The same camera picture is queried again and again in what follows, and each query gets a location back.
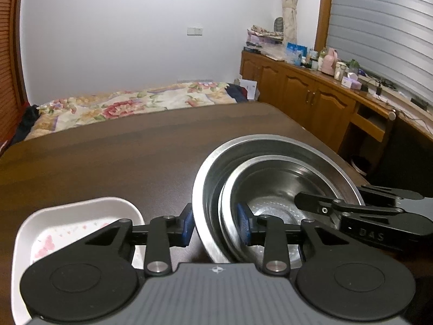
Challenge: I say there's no wooden sideboard cabinet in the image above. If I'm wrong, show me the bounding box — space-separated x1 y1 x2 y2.
240 51 432 163

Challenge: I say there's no floral tray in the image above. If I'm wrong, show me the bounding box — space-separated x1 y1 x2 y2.
10 197 145 324

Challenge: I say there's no large steel bowl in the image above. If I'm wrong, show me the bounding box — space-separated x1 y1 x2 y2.
192 134 364 264

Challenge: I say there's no pink thermos jug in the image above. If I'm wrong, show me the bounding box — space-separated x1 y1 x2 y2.
321 48 338 76

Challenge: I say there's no white paper box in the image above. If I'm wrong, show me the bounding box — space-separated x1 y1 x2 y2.
239 79 258 100

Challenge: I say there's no medium steel bowl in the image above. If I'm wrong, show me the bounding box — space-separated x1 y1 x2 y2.
218 155 343 266

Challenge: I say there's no wall switch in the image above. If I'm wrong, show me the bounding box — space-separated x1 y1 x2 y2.
186 27 202 36

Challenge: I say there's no dark blue blanket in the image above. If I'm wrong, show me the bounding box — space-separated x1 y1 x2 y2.
11 105 40 145

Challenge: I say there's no blue box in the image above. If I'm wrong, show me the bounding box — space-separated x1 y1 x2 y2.
286 43 307 65

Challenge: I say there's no window blind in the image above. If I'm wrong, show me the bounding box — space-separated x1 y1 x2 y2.
327 0 433 103

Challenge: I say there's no floral bedspread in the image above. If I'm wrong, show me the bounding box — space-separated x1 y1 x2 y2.
26 82 247 140

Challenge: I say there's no stack of folded cloths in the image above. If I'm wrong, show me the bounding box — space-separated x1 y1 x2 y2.
247 25 283 46

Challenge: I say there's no beige curtain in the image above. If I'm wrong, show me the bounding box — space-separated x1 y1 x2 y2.
282 0 298 43

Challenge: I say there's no purple tissue box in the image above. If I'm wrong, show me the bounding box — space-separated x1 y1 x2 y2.
341 73 362 90

